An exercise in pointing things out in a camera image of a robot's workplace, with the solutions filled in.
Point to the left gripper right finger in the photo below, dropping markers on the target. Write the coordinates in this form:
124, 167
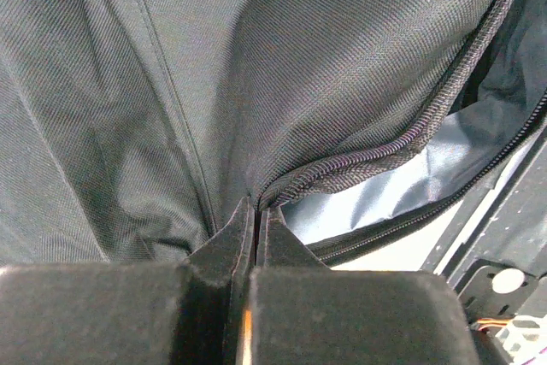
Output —
303, 312

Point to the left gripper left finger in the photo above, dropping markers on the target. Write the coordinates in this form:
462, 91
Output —
185, 312

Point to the black student backpack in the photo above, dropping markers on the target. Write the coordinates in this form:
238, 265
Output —
131, 129

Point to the black mounting base rail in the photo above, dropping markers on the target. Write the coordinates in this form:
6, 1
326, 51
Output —
493, 254

